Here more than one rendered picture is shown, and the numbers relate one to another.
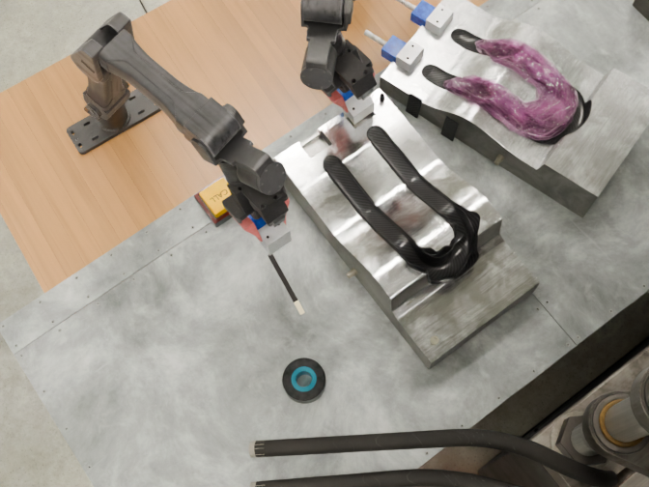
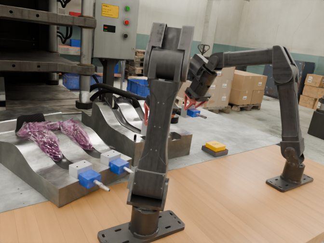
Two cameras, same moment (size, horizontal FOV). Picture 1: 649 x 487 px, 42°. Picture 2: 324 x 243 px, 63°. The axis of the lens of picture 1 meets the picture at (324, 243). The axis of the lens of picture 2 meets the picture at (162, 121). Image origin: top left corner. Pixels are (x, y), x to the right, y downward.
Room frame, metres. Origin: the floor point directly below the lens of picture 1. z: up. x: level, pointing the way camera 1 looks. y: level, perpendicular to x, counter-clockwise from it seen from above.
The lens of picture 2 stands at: (1.68, -0.16, 1.23)
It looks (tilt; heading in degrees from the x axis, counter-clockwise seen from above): 17 degrees down; 173
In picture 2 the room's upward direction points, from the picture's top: 7 degrees clockwise
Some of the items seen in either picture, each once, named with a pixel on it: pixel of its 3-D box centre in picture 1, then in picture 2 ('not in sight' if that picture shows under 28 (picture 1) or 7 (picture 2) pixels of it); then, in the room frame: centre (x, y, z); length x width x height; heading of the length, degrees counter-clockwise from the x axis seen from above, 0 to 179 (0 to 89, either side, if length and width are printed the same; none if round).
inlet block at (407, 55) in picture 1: (390, 47); (121, 167); (0.98, -0.17, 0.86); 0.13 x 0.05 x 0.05; 48
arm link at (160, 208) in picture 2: not in sight; (147, 190); (1.17, -0.11, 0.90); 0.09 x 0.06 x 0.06; 77
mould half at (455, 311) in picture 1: (404, 219); (131, 122); (0.58, -0.16, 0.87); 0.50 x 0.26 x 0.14; 31
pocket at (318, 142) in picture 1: (315, 147); (171, 139); (0.75, 0.00, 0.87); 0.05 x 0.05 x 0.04; 31
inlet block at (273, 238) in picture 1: (259, 216); (195, 113); (0.59, 0.12, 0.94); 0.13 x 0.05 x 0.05; 32
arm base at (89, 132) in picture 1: (110, 111); (292, 171); (0.89, 0.42, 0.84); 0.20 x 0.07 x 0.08; 118
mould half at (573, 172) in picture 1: (516, 93); (50, 143); (0.84, -0.42, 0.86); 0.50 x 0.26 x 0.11; 48
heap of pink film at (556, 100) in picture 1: (517, 84); (52, 131); (0.84, -0.41, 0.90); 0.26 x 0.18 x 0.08; 48
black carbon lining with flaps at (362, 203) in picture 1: (405, 201); (132, 113); (0.60, -0.16, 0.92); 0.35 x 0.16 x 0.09; 31
